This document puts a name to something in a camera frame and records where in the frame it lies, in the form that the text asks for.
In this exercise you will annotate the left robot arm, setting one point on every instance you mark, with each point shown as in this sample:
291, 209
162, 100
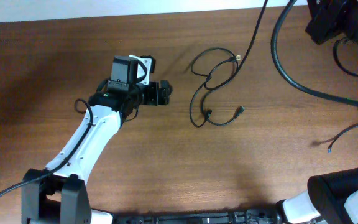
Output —
58, 193

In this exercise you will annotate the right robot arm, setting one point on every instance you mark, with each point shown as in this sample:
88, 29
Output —
332, 197

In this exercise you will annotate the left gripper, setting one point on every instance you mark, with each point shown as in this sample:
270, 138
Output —
154, 99

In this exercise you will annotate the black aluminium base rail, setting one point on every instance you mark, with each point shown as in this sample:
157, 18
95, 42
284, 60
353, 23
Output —
267, 215

